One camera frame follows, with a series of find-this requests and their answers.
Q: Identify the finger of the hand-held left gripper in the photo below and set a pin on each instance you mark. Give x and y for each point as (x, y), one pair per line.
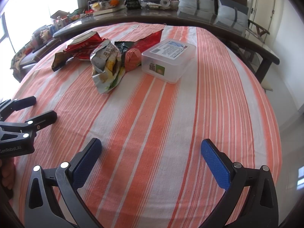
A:
(23, 102)
(45, 118)

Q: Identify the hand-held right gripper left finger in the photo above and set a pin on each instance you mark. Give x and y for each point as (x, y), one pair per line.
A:
(86, 163)

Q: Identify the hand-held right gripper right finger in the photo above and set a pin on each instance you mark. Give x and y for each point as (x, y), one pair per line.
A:
(216, 163)

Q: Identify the brown snack wrapper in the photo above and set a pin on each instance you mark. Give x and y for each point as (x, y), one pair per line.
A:
(60, 60)

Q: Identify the silver chip bag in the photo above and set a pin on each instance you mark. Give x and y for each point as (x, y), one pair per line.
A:
(106, 66)

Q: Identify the crushed red can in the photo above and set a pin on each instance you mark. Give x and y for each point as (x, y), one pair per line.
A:
(87, 44)

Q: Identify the orange foil wrapper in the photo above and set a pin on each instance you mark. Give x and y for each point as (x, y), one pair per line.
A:
(131, 59)

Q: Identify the dark green wrapper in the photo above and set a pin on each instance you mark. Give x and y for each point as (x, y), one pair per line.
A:
(123, 48)

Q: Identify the clear plastic box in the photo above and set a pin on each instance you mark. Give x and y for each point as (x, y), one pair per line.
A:
(168, 59)

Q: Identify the red snack wrapper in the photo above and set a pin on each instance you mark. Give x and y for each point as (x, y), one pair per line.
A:
(147, 41)

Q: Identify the person's left hand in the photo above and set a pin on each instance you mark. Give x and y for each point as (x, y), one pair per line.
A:
(8, 173)

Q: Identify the patterned cloth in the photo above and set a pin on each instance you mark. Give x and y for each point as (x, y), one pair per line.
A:
(16, 59)

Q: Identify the orange striped tablecloth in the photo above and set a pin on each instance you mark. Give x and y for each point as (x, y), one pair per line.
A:
(166, 123)

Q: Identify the row of small bottles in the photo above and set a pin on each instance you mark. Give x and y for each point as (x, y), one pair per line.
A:
(54, 26)

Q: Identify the open cardboard box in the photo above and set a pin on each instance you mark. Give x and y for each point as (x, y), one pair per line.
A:
(58, 16)

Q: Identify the clear fruit bowl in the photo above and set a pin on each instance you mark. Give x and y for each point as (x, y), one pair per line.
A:
(104, 3)

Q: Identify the dark coffee table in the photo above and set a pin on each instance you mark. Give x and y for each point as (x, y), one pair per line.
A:
(166, 16)

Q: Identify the clear plastic tray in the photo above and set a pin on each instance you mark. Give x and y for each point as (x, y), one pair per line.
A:
(152, 4)

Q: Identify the clear tape roll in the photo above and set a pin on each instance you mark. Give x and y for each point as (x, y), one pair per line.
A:
(165, 2)

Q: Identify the white door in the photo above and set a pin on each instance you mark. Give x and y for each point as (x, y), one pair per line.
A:
(261, 0)

